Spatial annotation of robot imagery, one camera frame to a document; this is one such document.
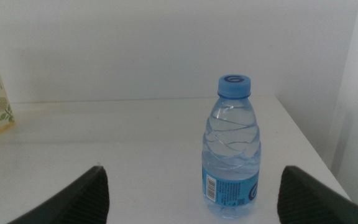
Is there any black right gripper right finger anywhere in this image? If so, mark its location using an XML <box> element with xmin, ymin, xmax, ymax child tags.
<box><xmin>277</xmin><ymin>165</ymin><xmax>358</xmax><ymax>224</ymax></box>

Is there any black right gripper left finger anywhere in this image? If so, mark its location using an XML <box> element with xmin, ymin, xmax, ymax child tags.
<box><xmin>7</xmin><ymin>166</ymin><xmax>110</xmax><ymax>224</ymax></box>

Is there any clear water bottle blue cap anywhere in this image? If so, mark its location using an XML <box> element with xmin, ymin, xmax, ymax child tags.
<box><xmin>201</xmin><ymin>74</ymin><xmax>262</xmax><ymax>219</ymax></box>

